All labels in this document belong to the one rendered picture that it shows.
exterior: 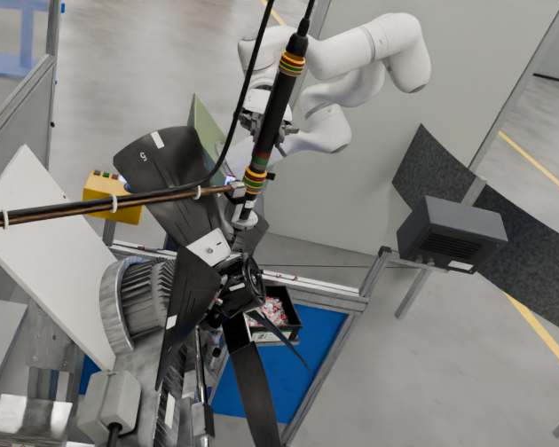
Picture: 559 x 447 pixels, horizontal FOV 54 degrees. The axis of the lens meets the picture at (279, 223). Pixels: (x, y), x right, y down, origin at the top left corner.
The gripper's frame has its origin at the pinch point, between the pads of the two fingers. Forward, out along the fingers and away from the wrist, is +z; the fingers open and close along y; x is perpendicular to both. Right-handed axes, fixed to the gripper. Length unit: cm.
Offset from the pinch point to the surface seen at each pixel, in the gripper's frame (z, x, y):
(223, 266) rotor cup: 9.8, -26.3, 1.9
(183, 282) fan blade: 32.1, -12.2, 10.9
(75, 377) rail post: -35, -128, 33
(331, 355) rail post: -34, -93, -52
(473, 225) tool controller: -31, -27, -72
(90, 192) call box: -31, -44, 35
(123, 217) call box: -31, -50, 26
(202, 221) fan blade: 4.2, -20.4, 7.8
